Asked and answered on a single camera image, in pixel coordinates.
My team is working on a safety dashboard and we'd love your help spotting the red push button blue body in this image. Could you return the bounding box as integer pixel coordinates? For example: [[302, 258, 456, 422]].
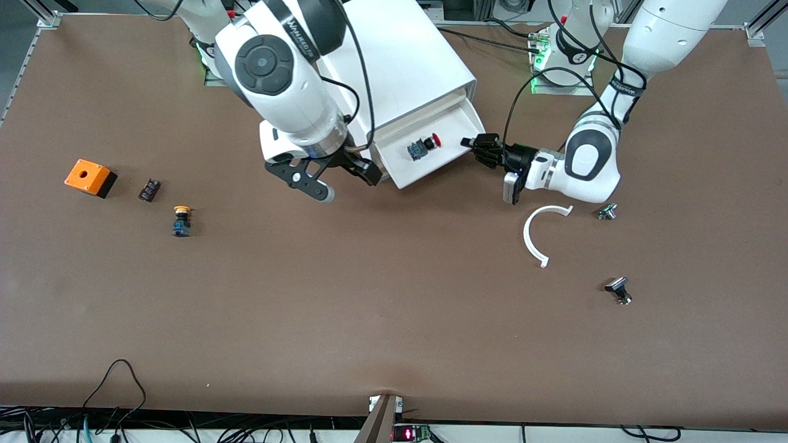
[[406, 132, 443, 162]]

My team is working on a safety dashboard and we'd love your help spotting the yellow push button blue body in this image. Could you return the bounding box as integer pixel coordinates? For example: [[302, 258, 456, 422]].
[[171, 205, 193, 239]]

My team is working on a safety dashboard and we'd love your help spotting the small device with red display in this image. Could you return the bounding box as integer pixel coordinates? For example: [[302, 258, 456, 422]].
[[393, 423, 432, 443]]

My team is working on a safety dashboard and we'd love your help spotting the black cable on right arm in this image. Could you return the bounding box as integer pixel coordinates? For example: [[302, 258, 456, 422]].
[[317, 0, 377, 154]]

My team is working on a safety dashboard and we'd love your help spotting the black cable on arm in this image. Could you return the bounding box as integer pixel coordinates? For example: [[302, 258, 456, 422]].
[[317, 0, 377, 154], [503, 66, 622, 151]]

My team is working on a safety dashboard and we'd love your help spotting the white semicircular plastic bracket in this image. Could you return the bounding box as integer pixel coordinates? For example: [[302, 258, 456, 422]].
[[523, 204, 574, 269]]

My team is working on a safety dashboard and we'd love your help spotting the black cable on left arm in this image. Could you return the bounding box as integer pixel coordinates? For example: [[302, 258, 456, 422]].
[[503, 66, 622, 151]]

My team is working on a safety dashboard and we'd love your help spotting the black cable to arm base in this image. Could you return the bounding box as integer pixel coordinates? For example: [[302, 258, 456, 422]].
[[434, 25, 539, 53]]

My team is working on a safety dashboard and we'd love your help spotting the orange button enclosure box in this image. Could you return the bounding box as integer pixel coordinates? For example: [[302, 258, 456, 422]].
[[63, 158, 118, 199]]

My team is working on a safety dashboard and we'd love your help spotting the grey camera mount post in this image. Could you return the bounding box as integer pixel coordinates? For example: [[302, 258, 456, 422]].
[[353, 394, 400, 443]]

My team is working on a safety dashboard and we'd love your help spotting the black looped cable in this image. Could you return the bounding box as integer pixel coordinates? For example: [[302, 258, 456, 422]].
[[77, 359, 148, 431]]

